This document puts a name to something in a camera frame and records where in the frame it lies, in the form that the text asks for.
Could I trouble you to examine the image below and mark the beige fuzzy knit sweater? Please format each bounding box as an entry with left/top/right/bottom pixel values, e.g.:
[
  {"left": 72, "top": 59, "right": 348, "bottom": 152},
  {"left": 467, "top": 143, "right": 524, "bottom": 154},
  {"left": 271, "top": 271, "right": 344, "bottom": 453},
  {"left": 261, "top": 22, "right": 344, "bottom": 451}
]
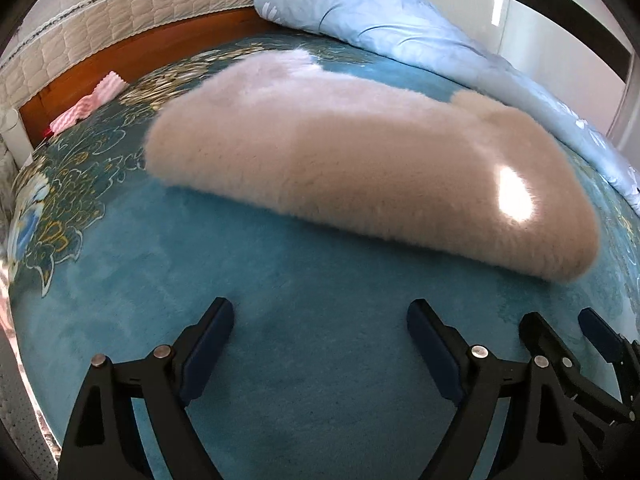
[{"left": 143, "top": 49, "right": 600, "bottom": 282}]

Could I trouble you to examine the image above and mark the teal floral plush blanket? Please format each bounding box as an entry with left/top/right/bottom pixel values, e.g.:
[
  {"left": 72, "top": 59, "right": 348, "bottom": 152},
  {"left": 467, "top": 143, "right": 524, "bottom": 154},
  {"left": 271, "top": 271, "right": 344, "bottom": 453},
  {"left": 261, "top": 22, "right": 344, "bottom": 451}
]
[{"left": 9, "top": 32, "right": 639, "bottom": 479}]

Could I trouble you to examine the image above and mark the pink white striped cloth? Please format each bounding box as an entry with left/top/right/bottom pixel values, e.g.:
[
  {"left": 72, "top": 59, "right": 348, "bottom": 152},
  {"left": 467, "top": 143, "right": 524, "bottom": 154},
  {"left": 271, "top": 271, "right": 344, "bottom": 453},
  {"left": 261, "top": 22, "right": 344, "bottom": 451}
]
[{"left": 48, "top": 72, "right": 129, "bottom": 136}]

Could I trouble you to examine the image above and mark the light blue floral duvet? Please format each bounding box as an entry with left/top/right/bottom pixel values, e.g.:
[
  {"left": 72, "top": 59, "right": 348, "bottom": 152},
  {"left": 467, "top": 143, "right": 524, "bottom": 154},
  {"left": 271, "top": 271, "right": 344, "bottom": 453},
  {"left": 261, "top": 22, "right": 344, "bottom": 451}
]
[{"left": 254, "top": 0, "right": 639, "bottom": 209}]

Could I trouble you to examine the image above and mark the beige quilted headboard cover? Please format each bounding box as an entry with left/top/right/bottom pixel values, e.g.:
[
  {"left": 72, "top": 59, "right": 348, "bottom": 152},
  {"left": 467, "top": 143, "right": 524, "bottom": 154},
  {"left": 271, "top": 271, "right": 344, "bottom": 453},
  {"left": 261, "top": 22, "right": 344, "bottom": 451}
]
[{"left": 1, "top": 0, "right": 254, "bottom": 108}]

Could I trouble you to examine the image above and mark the brown wooden bed frame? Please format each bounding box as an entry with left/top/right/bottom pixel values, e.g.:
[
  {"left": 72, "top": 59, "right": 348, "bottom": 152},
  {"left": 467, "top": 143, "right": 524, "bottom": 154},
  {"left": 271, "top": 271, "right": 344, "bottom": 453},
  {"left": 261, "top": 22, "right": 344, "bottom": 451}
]
[{"left": 20, "top": 8, "right": 280, "bottom": 145}]

